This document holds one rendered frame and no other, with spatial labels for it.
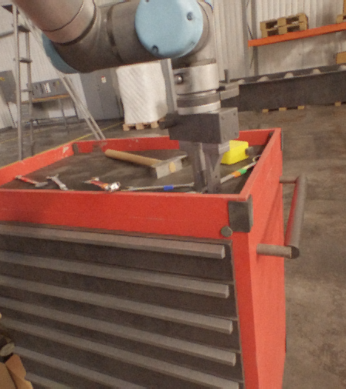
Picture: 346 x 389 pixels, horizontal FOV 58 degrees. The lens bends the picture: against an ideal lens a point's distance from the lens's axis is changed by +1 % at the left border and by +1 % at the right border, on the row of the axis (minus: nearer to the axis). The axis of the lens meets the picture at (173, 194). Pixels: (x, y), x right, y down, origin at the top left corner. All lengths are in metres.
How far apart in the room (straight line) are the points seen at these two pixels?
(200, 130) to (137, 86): 6.67
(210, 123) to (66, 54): 0.23
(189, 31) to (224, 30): 8.29
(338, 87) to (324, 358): 2.56
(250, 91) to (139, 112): 4.14
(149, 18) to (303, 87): 3.09
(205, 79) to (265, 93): 2.96
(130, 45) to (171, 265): 0.35
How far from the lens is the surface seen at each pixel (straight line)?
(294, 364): 1.47
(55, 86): 11.33
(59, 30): 0.44
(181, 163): 0.76
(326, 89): 3.47
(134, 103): 7.28
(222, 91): 0.57
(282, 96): 3.47
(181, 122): 0.57
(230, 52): 8.64
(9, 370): 1.43
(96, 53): 0.47
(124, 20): 0.45
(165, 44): 0.41
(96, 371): 0.92
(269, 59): 8.47
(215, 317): 0.59
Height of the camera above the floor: 1.13
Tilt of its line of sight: 22 degrees down
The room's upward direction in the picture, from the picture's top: 9 degrees counter-clockwise
